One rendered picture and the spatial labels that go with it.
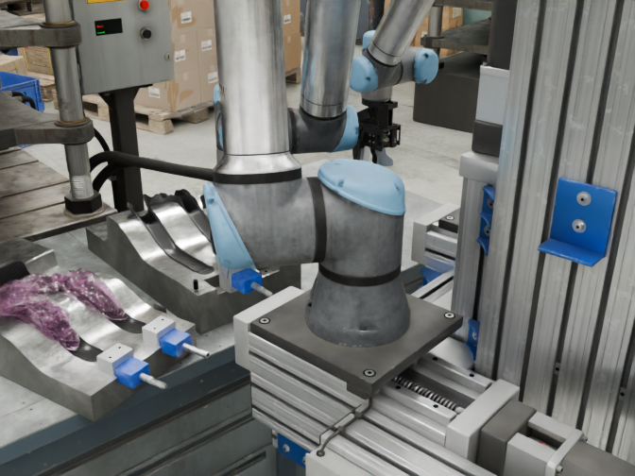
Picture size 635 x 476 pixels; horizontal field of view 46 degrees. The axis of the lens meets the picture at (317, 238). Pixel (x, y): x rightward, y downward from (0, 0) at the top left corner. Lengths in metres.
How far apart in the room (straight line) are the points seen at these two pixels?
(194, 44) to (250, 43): 4.59
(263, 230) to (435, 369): 0.34
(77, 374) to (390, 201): 0.65
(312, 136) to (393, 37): 0.42
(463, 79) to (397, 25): 3.94
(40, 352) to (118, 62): 1.07
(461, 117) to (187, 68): 1.98
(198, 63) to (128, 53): 3.35
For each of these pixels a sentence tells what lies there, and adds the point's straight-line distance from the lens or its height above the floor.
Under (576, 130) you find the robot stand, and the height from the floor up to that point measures 1.34.
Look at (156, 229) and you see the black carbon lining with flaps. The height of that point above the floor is 0.91.
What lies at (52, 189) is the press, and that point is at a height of 0.78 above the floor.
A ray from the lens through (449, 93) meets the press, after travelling 5.53.
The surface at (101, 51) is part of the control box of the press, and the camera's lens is 2.21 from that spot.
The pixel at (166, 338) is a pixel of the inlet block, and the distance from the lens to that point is 1.38.
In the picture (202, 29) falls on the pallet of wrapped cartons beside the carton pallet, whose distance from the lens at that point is 5.57.
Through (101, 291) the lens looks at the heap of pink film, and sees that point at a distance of 1.48.
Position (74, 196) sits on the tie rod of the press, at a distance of 2.14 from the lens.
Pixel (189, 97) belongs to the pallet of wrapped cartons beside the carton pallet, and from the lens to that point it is 5.55.
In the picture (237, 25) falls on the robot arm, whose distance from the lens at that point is 0.94.
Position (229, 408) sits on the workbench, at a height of 0.60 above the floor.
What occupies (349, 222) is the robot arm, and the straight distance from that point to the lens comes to 0.95.
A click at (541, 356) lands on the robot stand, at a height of 1.01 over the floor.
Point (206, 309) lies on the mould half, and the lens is 1.49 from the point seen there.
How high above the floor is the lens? 1.61
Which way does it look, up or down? 25 degrees down
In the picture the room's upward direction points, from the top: straight up
